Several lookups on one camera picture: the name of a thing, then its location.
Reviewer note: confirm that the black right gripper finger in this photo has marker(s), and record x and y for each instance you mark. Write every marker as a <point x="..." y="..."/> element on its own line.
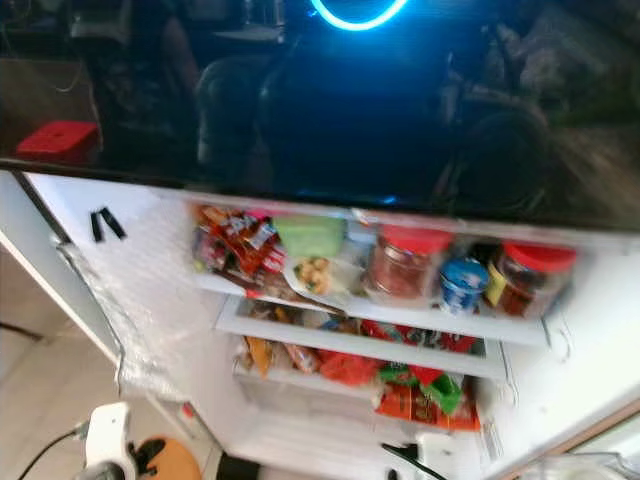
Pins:
<point x="413" y="458"/>

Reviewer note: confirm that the tan round lidded container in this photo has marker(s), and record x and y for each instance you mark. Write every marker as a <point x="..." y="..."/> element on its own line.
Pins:
<point x="178" y="463"/>

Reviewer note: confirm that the white fridge door shelf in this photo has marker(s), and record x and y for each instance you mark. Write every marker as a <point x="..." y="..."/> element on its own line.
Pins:
<point x="410" y="318"/>
<point x="360" y="345"/>
<point x="270" y="392"/>

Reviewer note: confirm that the white fridge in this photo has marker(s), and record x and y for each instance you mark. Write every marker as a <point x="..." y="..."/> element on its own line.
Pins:
<point x="560" y="380"/>

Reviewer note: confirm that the black glossy fridge door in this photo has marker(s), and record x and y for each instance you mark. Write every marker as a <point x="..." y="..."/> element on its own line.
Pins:
<point x="360" y="100"/>

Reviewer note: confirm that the red orange printed packet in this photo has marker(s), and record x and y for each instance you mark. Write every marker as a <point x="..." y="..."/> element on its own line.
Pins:
<point x="405" y="407"/>

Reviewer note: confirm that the small red cap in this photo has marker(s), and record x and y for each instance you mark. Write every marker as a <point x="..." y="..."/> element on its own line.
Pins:
<point x="186" y="408"/>

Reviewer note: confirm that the green packet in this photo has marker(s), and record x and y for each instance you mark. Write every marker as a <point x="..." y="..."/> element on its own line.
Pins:
<point x="438" y="388"/>

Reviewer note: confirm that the red mesh packet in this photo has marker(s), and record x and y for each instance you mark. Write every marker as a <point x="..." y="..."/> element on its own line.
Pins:
<point x="345" y="368"/>

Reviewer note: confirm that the red black snack packet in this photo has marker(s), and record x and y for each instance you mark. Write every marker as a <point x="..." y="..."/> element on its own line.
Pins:
<point x="410" y="335"/>

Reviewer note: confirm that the clear bubble wrap sheet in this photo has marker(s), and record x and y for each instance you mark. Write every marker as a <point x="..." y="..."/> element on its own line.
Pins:
<point x="150" y="300"/>

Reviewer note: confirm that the blue lid cup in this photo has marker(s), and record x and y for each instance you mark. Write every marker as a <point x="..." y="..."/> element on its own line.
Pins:
<point x="463" y="283"/>

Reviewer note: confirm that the large red lid jar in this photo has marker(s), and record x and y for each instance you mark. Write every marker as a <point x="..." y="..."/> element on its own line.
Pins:
<point x="405" y="262"/>

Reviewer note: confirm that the white food picture packet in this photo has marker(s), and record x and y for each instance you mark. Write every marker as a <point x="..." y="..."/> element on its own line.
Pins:
<point x="317" y="273"/>

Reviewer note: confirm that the red lid jar yellow label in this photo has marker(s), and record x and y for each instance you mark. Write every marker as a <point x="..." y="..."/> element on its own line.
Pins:
<point x="532" y="278"/>

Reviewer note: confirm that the red snack packets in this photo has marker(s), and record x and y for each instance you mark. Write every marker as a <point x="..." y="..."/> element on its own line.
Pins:
<point x="240" y="245"/>

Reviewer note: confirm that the black clip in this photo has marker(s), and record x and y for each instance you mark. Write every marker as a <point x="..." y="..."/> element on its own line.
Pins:
<point x="105" y="222"/>

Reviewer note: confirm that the green plastic container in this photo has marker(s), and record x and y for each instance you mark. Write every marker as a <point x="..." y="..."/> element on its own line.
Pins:
<point x="310" y="235"/>

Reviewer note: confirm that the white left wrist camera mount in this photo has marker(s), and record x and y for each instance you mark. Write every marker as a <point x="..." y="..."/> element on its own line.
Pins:
<point x="108" y="435"/>

